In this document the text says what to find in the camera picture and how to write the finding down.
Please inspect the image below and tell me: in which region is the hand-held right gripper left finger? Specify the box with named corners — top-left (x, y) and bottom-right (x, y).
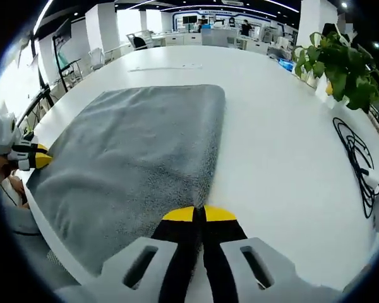
top-left (55, 205), bottom-right (206, 303)

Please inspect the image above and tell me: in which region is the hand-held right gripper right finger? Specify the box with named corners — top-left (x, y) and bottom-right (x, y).
top-left (203, 204), bottom-right (345, 303)

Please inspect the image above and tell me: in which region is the grey towel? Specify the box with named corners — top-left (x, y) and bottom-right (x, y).
top-left (27, 83), bottom-right (227, 275)

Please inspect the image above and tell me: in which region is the person's left hand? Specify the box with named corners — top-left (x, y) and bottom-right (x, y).
top-left (0, 153), bottom-right (28, 208)

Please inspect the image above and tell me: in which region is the black tripod stand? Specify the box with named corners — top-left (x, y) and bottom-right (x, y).
top-left (51, 33), bottom-right (83, 93)

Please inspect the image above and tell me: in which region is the white office chair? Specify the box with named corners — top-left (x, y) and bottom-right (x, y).
top-left (88, 47), bottom-right (106, 69)

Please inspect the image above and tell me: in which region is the white table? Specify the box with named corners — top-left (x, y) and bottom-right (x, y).
top-left (21, 44), bottom-right (379, 291)

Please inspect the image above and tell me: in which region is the black office chair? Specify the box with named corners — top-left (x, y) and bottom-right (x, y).
top-left (127, 32), bottom-right (150, 52)

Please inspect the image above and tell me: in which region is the blue packet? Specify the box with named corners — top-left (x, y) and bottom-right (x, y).
top-left (277, 57), bottom-right (297, 76)

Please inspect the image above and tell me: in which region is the grey mesh office chair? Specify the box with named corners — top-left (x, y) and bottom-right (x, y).
top-left (201, 29), bottom-right (238, 49)

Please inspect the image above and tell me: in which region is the green potted plant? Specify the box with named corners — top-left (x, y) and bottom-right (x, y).
top-left (292, 31), bottom-right (379, 114)

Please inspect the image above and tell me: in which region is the black cable bundle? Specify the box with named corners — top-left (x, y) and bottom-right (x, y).
top-left (332, 117), bottom-right (379, 219)

